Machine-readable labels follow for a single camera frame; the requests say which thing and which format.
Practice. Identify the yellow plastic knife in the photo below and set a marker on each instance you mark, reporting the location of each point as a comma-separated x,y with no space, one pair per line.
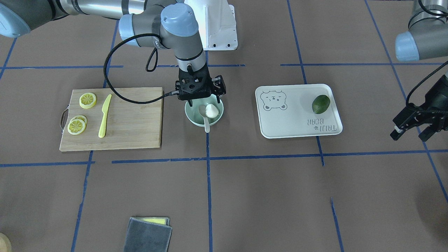
105,110

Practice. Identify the lemon slice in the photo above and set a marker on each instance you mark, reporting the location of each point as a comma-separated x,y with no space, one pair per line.
80,117
76,127
87,100

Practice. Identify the metal cutting board handle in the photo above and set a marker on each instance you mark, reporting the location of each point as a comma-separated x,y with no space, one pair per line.
63,119

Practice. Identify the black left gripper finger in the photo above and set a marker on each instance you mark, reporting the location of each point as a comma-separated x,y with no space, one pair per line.
398,131

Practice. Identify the lemon slice upper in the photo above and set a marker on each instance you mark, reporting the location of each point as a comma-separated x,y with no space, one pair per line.
87,100

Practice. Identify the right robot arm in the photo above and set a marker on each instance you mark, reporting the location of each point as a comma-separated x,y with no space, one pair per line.
157,24

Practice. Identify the white bear tray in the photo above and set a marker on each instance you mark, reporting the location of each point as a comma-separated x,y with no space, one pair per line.
285,111

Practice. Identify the yellow sponge cloth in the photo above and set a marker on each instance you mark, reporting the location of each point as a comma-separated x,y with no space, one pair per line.
156,220

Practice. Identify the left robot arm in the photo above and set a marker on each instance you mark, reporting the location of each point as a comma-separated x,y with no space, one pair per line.
426,38

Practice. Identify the white spoon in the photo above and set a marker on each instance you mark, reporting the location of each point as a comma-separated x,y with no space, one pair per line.
202,112

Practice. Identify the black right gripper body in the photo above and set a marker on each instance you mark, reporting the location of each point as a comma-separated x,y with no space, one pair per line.
219,85

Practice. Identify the mint green bowl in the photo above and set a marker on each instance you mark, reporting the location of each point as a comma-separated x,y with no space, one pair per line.
193,114

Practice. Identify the lemon slice behind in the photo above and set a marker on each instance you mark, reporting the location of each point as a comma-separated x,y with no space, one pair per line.
80,117

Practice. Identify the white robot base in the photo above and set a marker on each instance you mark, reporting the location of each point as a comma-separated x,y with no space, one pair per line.
217,24

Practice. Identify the green avocado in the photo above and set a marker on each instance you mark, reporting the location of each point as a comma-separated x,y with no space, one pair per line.
320,104

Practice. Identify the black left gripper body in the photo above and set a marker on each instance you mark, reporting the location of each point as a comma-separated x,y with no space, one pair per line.
437,95

